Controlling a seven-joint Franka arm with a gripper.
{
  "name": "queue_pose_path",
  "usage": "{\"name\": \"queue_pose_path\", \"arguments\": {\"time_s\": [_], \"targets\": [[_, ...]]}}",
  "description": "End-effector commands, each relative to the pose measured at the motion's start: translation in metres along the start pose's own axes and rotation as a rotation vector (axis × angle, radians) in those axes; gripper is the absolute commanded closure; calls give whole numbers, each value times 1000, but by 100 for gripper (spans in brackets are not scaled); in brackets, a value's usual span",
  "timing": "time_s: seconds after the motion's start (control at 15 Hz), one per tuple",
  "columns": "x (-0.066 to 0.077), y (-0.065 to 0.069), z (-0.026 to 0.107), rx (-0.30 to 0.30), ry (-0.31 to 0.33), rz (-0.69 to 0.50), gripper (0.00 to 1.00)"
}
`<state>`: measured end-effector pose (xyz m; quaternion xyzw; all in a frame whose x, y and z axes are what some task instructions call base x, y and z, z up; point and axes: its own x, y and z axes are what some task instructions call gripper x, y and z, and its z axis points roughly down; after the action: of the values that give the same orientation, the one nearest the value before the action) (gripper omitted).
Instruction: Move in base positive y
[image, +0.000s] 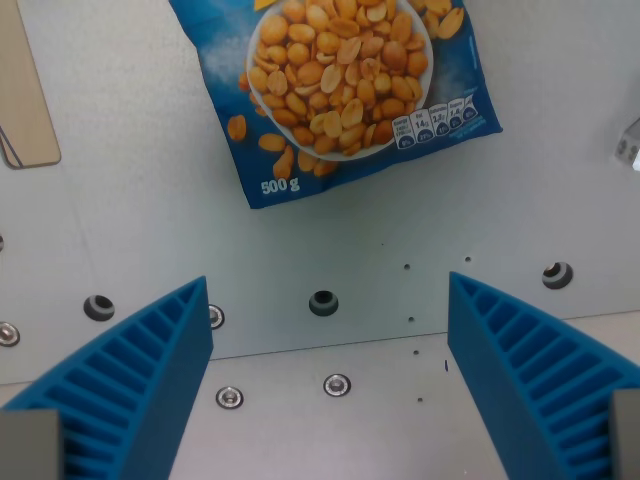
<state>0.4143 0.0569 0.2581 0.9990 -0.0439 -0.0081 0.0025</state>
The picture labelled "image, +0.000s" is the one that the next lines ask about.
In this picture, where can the light wooden board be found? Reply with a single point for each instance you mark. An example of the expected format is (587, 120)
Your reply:
(22, 95)

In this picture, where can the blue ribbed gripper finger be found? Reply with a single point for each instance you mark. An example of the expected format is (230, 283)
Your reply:
(145, 380)
(525, 370)

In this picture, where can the silver countersunk screw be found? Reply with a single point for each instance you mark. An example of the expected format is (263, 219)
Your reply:
(229, 397)
(216, 316)
(337, 385)
(8, 333)

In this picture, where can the grey metal bracket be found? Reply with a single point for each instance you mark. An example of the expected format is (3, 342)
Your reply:
(627, 145)

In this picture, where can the blue peanut bag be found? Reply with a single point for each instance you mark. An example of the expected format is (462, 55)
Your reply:
(350, 95)

